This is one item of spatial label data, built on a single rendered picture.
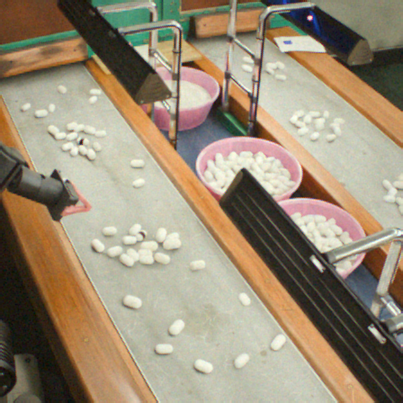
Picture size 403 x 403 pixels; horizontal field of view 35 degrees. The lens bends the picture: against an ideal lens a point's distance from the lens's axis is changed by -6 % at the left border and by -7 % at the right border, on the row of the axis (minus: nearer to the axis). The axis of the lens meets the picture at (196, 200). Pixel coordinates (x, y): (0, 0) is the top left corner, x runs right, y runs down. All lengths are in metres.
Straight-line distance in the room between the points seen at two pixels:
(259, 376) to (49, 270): 0.49
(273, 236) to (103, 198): 0.69
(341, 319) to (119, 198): 0.84
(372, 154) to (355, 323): 1.04
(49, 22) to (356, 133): 1.01
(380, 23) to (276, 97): 2.03
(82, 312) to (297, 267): 0.51
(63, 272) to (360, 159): 0.88
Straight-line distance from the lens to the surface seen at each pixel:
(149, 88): 1.39
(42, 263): 1.45
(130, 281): 1.43
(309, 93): 2.14
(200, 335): 1.34
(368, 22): 3.96
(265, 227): 1.05
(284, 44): 2.38
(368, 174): 1.82
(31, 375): 1.62
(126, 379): 1.23
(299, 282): 0.99
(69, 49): 2.13
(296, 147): 1.82
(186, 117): 1.96
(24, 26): 2.12
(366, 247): 1.01
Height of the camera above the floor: 1.77
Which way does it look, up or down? 39 degrees down
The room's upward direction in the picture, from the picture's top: 4 degrees clockwise
